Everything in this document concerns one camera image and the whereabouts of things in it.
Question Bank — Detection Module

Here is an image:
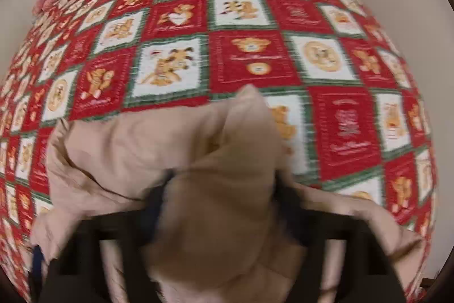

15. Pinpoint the red bear print bedspread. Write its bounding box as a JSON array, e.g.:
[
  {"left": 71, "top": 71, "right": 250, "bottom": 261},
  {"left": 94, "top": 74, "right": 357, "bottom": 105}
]
[{"left": 0, "top": 0, "right": 438, "bottom": 303}]

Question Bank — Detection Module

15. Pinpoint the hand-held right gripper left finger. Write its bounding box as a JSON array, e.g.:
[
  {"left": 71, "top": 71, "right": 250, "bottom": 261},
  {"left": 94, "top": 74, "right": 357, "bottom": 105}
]
[{"left": 37, "top": 170, "right": 176, "bottom": 303}]

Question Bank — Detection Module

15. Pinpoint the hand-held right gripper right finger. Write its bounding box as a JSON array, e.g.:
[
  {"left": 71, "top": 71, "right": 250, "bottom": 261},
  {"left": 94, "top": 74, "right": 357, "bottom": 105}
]
[{"left": 275, "top": 179, "right": 407, "bottom": 303}]

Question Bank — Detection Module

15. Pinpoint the beige padded jacket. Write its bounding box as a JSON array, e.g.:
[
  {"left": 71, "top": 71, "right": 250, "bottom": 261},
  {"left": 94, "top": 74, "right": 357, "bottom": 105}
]
[{"left": 30, "top": 83, "right": 426, "bottom": 303}]

